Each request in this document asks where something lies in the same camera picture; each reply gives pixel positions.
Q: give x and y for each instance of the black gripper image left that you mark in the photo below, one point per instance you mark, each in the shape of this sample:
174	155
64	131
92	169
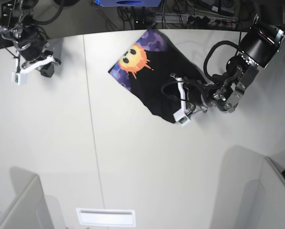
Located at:
31	48

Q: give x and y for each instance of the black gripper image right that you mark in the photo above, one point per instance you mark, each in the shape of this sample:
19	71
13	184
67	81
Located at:
198	94

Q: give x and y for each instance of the black T-shirt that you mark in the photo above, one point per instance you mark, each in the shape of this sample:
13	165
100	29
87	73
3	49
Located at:
145	70

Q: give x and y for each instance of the white power strip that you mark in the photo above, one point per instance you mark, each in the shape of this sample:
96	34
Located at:
196	20

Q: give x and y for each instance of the blue box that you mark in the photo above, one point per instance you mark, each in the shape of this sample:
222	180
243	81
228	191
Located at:
135	3

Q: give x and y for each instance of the white partition panel right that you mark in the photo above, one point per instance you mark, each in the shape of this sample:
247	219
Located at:
273	214

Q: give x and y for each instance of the white partition panel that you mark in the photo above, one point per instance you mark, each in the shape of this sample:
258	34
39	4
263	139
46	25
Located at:
29	209
273	214

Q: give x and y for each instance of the white partition panel left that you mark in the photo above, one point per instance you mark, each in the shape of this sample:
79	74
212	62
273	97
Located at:
29	209

